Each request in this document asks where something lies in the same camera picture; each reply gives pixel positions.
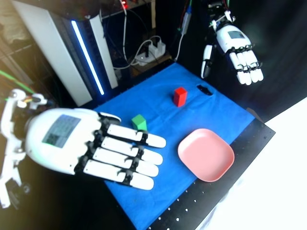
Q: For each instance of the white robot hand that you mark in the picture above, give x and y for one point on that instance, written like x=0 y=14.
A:
x=233 y=36
x=79 y=134

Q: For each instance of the green block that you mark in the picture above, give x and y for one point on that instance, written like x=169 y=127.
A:
x=139 y=122

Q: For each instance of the red block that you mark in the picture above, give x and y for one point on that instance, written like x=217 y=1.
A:
x=180 y=97

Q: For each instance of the pink plate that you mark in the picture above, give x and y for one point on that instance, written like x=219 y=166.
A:
x=206 y=154

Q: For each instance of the white power strip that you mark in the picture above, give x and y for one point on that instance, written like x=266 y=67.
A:
x=156 y=50

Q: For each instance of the blue cloth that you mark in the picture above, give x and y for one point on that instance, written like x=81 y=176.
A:
x=156 y=105

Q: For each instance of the white tower with blue light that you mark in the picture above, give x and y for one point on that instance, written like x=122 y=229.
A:
x=52 y=48

